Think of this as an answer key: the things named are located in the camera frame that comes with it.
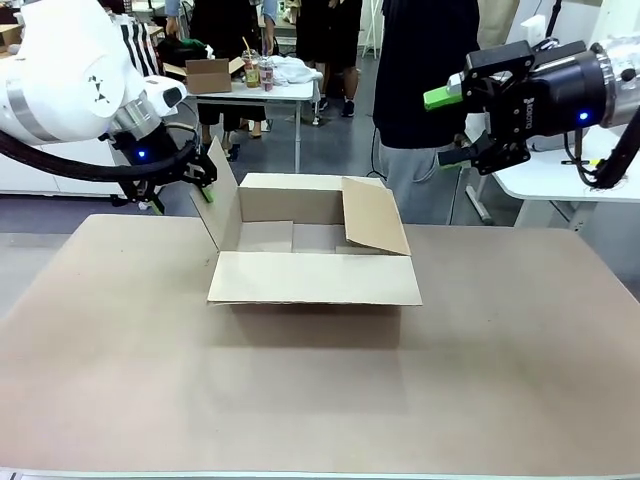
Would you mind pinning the white low cabinet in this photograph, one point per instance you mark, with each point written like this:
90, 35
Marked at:
55, 170

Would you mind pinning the plastic cup with straw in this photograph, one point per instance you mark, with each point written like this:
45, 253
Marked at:
251, 70

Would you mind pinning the black tripod pole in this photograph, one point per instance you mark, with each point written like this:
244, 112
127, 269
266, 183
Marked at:
554, 20

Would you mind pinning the background person in black skirt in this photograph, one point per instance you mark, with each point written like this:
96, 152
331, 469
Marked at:
220, 30

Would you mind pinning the white background table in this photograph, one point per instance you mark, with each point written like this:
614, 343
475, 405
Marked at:
280, 90

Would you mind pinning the background person in black shorts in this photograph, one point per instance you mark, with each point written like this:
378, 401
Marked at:
330, 30

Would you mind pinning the white crumpled cloth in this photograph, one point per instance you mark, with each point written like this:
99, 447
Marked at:
295, 70

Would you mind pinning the black white striped bag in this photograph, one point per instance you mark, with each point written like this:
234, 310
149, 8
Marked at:
137, 45

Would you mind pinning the plastic cup with red print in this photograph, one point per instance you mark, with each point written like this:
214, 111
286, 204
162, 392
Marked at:
266, 75

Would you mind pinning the black bag with green item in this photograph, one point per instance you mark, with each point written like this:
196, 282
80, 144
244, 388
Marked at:
185, 49

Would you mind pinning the person in navy sweatshirt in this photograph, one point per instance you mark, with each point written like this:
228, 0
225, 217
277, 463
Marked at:
420, 75

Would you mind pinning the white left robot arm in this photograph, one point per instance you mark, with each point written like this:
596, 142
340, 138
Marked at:
60, 60

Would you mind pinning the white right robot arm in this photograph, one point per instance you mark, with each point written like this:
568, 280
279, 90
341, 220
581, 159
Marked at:
622, 85

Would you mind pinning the cardboard box on wooden table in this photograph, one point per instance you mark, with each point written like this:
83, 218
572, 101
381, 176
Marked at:
9, 35

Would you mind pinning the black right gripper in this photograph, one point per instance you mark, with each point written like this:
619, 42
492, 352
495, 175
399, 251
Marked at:
555, 95

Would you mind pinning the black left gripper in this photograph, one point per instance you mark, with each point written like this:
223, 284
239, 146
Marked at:
142, 150

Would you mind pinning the small open cardboard box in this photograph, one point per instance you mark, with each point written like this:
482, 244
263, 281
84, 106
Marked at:
207, 77

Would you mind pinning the brown cardboard shipping box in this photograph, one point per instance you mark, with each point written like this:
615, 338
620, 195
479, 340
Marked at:
310, 280

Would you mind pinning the person's left hand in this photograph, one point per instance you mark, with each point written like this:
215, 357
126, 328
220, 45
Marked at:
460, 140

